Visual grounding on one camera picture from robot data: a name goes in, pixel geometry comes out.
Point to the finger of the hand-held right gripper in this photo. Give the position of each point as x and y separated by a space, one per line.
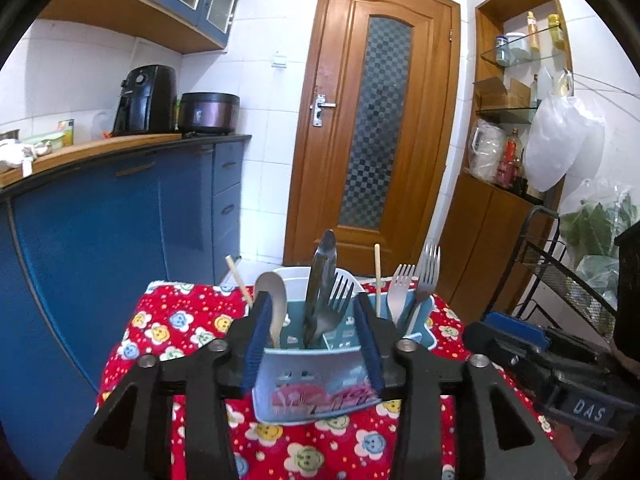
520 330
492 342

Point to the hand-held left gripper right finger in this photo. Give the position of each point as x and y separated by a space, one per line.
370 350

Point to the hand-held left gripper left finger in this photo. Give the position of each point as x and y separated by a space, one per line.
257 340

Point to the beige plastic spoon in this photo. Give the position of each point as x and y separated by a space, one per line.
274 295

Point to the light blue utensil box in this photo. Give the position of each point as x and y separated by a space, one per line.
310 365

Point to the small metal fork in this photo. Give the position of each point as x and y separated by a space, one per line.
337 300

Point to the beige chopstick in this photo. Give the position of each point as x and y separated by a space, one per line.
237 277
378 275

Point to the beige plastic fork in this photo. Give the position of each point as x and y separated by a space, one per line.
400 290

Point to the metal tongs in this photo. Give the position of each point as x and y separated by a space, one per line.
320 285

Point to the large metal fork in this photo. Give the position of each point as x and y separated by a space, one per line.
427 270

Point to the white plastic tub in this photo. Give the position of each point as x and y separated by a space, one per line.
297 277

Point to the red floral tablecloth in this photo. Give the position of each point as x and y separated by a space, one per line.
165 330

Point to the wooden shelf cabinet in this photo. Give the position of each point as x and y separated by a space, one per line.
475 240

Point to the person's black clothing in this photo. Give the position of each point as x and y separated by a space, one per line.
629 285

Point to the green leafy vegetables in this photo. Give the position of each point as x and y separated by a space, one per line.
590 230

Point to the red packaged bottles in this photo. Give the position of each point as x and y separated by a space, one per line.
510 165

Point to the white kettle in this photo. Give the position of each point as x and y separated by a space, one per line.
487 152

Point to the blue kitchen cabinet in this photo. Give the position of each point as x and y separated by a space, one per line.
100 235

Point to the white plastic bag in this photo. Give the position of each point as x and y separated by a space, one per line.
555 140

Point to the dark rice cooker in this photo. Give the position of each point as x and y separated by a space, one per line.
207 115

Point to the cardboard box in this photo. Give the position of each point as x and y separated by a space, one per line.
500 95

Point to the black air fryer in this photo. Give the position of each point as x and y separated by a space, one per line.
145 100

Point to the glass jar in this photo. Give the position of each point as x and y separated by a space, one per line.
515 50

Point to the small colourful carton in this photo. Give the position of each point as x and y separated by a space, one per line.
66 132

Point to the yellow bottle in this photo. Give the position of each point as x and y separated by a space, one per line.
533 35
556 35

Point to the white wall switch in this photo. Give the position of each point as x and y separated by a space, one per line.
280 62

